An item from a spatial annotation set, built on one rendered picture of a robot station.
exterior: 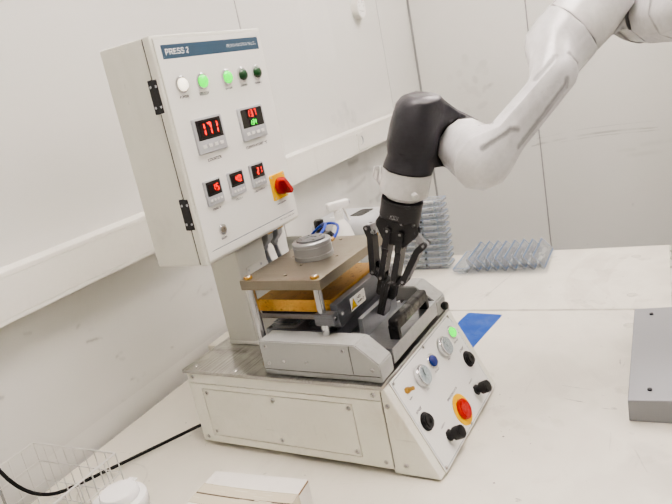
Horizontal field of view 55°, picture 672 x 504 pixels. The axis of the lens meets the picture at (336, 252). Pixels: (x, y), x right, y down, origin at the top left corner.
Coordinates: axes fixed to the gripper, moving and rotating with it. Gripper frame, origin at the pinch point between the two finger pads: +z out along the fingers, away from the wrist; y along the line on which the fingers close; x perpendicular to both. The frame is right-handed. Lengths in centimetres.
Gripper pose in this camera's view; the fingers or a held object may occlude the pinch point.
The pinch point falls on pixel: (386, 296)
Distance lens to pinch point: 123.4
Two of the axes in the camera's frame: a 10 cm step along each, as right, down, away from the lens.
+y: 8.7, 2.9, -3.9
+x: 4.8, -3.2, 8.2
